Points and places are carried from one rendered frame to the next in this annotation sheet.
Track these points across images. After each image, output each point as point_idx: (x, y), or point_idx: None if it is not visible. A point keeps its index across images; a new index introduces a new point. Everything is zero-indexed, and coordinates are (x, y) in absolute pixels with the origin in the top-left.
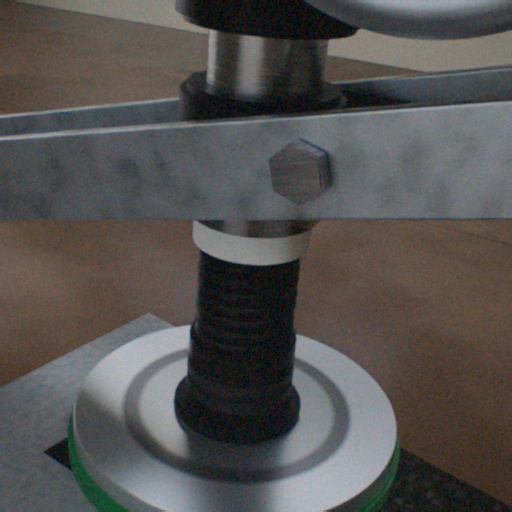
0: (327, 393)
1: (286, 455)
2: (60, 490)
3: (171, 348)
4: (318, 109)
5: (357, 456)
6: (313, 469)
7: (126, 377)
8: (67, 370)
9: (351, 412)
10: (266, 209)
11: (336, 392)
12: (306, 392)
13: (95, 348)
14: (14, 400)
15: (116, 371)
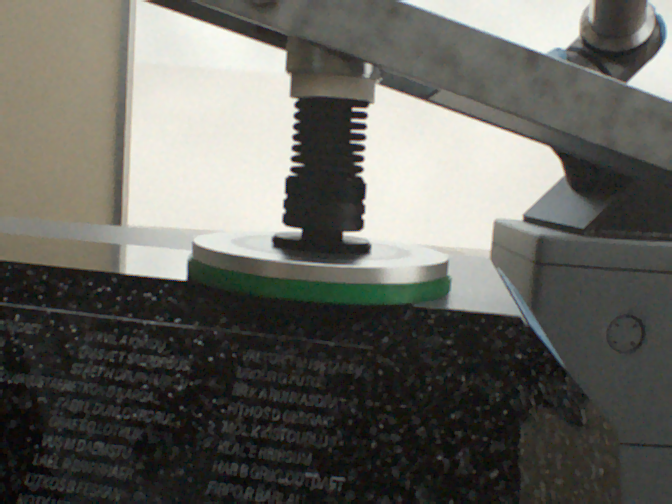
0: (262, 249)
1: (264, 238)
2: None
3: (413, 257)
4: None
5: (217, 238)
6: (242, 236)
7: (412, 250)
8: (486, 289)
9: (235, 245)
10: None
11: (255, 249)
12: (279, 249)
13: (499, 297)
14: (481, 280)
15: (423, 251)
